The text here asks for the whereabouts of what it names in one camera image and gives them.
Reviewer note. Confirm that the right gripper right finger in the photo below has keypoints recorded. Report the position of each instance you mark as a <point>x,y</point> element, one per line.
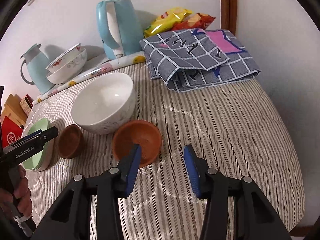
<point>209,184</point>

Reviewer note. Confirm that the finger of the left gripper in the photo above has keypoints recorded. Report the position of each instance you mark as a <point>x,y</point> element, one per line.
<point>30,136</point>
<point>41,139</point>

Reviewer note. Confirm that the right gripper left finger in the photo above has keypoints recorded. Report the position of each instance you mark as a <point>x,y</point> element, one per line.
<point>117,182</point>

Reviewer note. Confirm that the brown clay bowl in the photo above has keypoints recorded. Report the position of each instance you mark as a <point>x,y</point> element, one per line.
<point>71,142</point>
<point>141,132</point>

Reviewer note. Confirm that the light green plastic plate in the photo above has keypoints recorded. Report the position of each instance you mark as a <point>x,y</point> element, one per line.
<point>41,160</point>

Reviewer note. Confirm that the white ceramic bowl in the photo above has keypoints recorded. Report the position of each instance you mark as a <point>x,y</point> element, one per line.
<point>105,104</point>

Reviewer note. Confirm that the person's left hand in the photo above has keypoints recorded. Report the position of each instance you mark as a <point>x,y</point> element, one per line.
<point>22,193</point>

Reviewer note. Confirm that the pink plastic plate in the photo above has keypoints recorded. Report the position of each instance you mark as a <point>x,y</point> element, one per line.
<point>46,155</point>

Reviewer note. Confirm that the red paper bag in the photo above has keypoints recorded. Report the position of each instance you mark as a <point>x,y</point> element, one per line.
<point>11,132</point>

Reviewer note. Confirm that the brown cardboard box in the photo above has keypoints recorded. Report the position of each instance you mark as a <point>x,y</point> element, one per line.
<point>13,111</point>

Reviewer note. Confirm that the patterned kraft gift box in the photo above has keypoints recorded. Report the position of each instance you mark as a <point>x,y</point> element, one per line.
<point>26,104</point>

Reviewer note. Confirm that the striped quilted table cover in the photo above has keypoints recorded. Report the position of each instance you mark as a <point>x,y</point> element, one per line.
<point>235,127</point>

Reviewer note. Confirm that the large white porcelain bowl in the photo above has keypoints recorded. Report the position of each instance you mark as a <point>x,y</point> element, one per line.
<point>69,70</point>

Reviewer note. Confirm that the light blue thermos jug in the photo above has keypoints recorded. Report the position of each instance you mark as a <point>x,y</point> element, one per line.
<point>36,62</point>

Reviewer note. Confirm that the patterned white porcelain bowl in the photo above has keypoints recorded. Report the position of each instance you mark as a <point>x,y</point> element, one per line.
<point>64,58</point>

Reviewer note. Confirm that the fruit pattern table mat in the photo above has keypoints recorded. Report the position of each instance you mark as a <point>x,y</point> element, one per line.
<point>103,68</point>

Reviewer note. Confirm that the light blue electric kettle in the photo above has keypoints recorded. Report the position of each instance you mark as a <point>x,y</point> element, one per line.
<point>119,28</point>

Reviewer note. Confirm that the grey checked folded cloth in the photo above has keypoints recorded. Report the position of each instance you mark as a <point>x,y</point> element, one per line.
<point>191,59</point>

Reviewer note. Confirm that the yellow chips bag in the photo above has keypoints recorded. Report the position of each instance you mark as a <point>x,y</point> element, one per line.
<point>166,21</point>

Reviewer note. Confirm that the red chips bag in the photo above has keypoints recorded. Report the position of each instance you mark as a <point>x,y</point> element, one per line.
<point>199,20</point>

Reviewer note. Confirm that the brown wooden door frame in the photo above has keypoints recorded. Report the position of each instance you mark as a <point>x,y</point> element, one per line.
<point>229,9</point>

